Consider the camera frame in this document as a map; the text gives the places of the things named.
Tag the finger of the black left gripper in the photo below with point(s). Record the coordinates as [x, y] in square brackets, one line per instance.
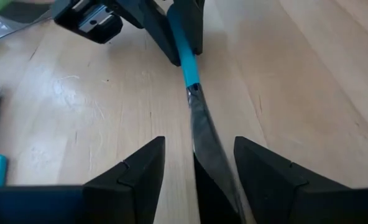
[159, 34]
[195, 28]

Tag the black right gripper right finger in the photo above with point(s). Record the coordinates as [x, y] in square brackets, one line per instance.
[280, 193]

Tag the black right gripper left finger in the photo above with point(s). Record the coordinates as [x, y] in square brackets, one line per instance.
[131, 193]

